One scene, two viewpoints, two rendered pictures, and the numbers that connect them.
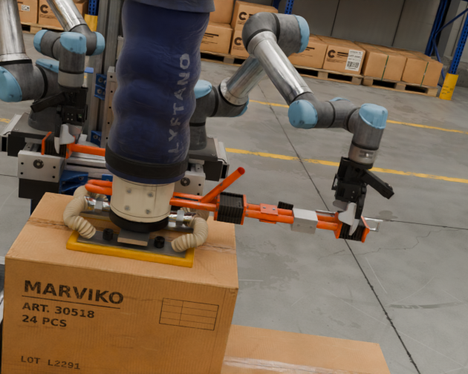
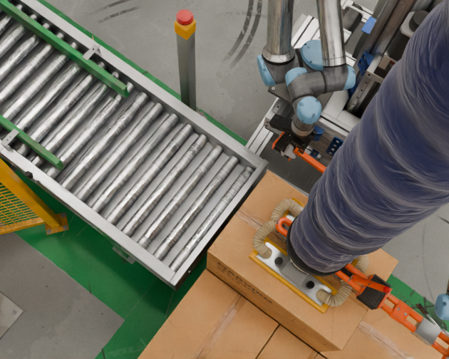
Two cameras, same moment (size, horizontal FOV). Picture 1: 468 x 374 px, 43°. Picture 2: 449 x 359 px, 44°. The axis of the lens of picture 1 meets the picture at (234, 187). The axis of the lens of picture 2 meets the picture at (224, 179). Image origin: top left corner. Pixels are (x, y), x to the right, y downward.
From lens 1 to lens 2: 159 cm
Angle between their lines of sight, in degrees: 53
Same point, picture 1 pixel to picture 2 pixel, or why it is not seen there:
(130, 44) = (307, 225)
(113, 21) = (392, 25)
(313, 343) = not seen: hidden behind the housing
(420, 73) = not seen: outside the picture
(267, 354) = (385, 328)
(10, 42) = (276, 46)
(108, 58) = (379, 46)
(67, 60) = (298, 123)
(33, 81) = not seen: hidden behind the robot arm
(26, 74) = (283, 73)
